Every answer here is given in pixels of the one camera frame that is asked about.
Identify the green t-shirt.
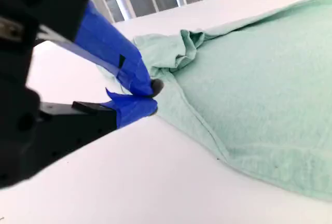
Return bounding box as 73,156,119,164
97,0,332,204

